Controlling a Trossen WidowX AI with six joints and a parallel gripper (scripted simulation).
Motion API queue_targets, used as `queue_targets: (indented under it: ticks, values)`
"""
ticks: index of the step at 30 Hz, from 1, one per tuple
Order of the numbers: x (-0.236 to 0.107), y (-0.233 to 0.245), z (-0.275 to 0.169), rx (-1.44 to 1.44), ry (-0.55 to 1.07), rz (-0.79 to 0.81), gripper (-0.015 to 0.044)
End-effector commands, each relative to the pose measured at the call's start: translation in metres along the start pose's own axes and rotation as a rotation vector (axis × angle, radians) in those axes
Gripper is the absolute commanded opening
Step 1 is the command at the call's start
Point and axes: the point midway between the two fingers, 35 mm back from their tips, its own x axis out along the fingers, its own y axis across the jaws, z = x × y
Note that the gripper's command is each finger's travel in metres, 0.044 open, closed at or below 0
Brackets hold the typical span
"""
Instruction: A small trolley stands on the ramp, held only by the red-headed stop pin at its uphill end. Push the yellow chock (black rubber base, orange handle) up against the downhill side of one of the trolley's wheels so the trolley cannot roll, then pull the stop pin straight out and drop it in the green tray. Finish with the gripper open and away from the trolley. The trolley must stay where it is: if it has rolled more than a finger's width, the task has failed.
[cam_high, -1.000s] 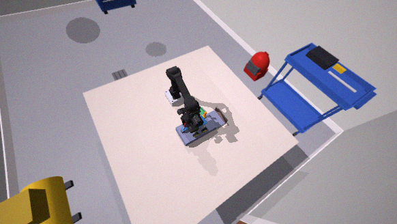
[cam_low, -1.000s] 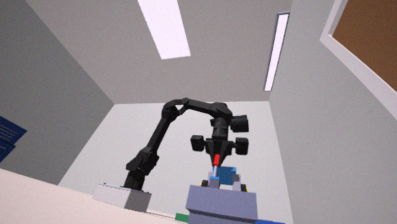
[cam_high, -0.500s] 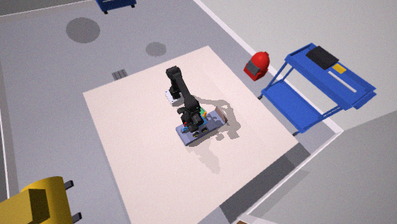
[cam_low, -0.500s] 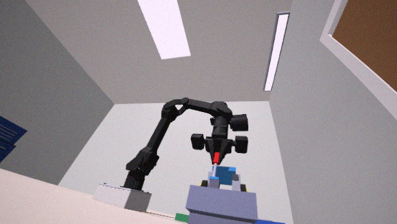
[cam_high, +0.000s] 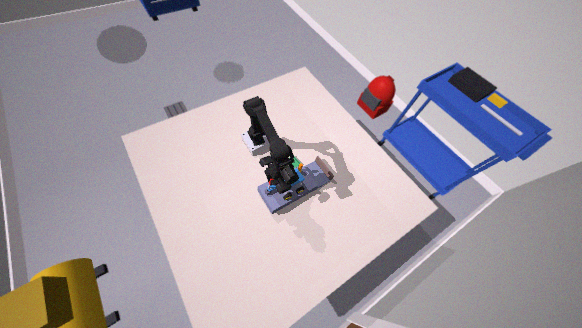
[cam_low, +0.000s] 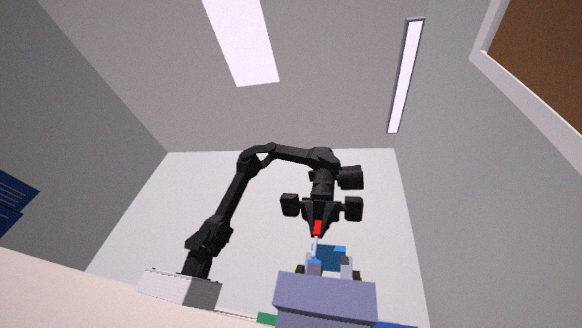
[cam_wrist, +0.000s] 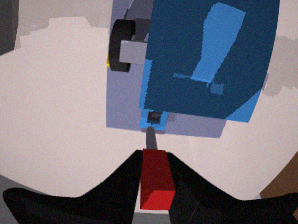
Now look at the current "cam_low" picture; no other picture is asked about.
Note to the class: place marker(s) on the green tray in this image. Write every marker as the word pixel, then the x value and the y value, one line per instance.
pixel 266 318

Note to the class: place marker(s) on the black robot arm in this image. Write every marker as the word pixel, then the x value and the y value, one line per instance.
pixel 215 232

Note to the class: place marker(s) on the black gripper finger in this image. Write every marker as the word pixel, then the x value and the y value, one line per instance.
pixel 307 212
pixel 331 214

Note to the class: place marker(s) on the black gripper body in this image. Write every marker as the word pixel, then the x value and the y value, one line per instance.
pixel 322 193

